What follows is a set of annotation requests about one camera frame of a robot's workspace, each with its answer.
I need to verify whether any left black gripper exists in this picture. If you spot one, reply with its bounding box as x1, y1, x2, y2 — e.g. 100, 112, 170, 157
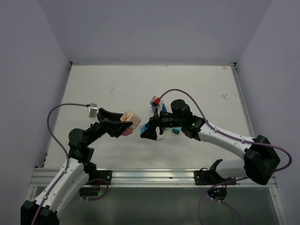
84, 107, 132, 146

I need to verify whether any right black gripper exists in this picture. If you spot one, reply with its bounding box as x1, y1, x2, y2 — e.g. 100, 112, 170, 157
141, 107, 184, 140

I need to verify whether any rounded white charger plug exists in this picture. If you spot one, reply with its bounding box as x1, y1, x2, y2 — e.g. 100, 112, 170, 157
157, 134, 165, 141

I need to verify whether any dark blue cube socket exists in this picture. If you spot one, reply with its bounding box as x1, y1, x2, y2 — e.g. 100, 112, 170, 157
151, 103, 167, 113

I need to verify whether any pink cube socket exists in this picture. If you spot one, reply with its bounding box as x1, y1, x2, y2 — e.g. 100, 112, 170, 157
120, 110, 141, 130

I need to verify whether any teal dual usb charger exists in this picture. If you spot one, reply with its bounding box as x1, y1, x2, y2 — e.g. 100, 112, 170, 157
172, 127, 181, 135

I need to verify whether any light blue charger plug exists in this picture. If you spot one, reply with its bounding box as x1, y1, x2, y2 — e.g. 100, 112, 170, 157
141, 124, 147, 133

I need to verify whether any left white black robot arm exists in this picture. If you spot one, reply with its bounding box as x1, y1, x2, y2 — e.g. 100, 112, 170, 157
21, 103, 141, 225

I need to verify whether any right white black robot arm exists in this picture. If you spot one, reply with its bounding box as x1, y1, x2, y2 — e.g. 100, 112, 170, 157
140, 99, 280, 185

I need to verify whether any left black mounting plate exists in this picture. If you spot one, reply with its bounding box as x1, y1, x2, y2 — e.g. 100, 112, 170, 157
94, 170, 113, 188

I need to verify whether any black mounting plate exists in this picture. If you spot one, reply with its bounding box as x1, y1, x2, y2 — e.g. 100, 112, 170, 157
194, 168, 236, 186
94, 170, 113, 188

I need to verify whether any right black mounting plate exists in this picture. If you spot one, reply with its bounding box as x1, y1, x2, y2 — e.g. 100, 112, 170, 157
194, 168, 236, 186

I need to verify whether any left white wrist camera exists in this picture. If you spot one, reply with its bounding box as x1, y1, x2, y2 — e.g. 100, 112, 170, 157
88, 103, 98, 118

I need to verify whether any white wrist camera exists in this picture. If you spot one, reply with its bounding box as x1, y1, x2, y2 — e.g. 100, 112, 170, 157
150, 96, 163, 111
88, 103, 98, 118

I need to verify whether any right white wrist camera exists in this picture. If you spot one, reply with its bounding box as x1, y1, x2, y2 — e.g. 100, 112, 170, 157
150, 96, 163, 111

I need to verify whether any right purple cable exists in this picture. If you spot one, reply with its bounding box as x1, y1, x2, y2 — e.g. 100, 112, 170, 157
159, 88, 293, 225

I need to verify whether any purple cable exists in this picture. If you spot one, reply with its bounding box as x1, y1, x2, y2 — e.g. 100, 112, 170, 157
30, 103, 91, 225
159, 88, 293, 225

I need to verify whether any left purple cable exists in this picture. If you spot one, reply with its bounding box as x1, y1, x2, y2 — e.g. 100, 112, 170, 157
30, 103, 91, 225

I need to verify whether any aluminium front rail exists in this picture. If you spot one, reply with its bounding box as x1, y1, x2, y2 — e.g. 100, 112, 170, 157
30, 168, 277, 188

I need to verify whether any aluminium rail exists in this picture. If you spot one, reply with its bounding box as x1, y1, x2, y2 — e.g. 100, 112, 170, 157
30, 168, 277, 188
229, 63, 256, 137

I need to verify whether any aluminium right side rail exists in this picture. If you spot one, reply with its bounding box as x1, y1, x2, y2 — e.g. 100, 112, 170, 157
229, 63, 256, 137

